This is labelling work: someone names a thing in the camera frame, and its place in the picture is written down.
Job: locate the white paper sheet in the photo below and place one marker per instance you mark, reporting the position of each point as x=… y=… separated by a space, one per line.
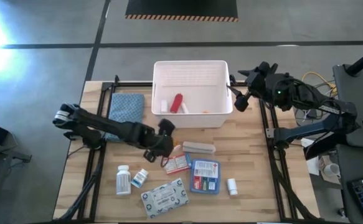
x=313 y=165

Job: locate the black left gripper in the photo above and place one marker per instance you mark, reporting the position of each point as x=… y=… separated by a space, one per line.
x=161 y=144

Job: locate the red white bandage box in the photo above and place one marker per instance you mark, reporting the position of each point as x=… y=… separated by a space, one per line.
x=178 y=163

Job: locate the white cylindrical bottle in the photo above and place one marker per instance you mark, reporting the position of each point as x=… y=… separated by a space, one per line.
x=232 y=186

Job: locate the blue first aid kit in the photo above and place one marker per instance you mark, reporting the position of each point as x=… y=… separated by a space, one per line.
x=204 y=177

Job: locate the small blue-label pill bottle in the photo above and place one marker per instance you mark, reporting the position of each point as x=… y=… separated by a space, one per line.
x=139 y=178

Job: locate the red tube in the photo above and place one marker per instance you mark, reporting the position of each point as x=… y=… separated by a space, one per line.
x=176 y=102

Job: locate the grey printed gauze packet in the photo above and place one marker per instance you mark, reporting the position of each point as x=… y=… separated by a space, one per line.
x=164 y=197

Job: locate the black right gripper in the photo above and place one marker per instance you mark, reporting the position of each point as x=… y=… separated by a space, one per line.
x=260 y=81

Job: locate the black hazard-striped floor mat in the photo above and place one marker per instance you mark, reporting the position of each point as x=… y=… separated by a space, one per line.
x=181 y=7

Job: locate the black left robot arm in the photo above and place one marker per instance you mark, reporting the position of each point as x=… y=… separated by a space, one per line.
x=106 y=126

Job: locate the black aluminium table frame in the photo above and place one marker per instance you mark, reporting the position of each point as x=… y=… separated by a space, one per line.
x=246 y=84

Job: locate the small white tube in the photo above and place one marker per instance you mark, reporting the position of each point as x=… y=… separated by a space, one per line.
x=184 y=108

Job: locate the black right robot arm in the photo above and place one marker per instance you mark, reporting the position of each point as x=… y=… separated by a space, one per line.
x=324 y=124

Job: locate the large white pill bottle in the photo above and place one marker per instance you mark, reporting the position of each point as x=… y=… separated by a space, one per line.
x=123 y=182

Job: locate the black equipment cart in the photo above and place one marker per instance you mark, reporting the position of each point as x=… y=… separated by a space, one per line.
x=358 y=90

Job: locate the white plastic basket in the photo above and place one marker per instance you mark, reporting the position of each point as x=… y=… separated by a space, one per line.
x=200 y=77

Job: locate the white mug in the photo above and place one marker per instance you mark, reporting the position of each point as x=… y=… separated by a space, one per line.
x=332 y=169

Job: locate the blue patterned cloth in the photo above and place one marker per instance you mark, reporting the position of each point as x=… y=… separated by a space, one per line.
x=126 y=107

